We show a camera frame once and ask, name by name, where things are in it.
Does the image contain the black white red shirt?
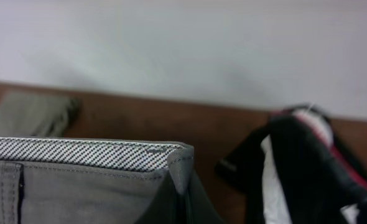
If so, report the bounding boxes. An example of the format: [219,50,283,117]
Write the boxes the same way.
[215,105,367,224]

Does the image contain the grey shorts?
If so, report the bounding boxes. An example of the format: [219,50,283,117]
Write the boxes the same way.
[0,137,221,224]

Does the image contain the folded khaki shorts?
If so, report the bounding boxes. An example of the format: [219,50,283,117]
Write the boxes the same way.
[0,91,81,137]

